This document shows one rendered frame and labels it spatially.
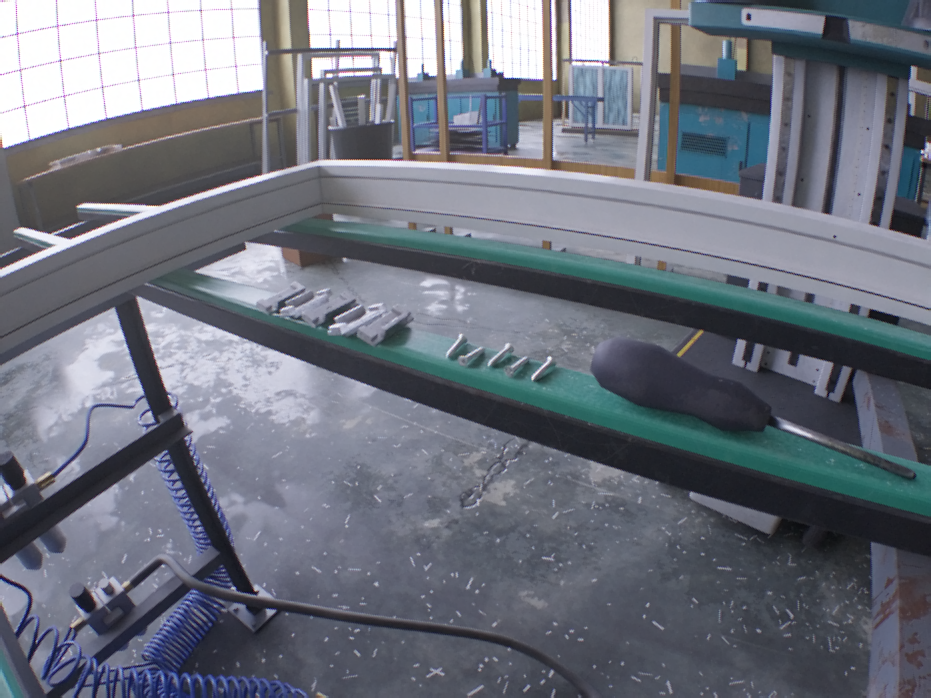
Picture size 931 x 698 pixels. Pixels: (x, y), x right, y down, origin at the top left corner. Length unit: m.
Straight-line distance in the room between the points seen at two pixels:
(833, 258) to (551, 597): 0.96
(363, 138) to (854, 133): 3.77
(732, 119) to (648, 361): 3.86
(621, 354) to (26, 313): 0.57
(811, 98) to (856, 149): 0.16
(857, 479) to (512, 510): 1.20
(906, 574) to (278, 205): 0.78
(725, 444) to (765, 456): 0.02
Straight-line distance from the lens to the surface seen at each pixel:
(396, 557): 1.33
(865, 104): 1.40
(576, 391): 0.31
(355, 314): 0.40
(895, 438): 0.44
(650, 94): 2.66
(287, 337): 0.45
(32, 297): 0.62
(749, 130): 4.10
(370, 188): 0.74
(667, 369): 0.28
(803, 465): 0.30
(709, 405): 0.28
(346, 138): 4.49
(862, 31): 1.17
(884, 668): 0.31
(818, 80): 1.41
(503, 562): 1.31
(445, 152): 3.31
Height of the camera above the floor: 1.04
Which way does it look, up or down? 29 degrees down
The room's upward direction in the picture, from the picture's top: 2 degrees counter-clockwise
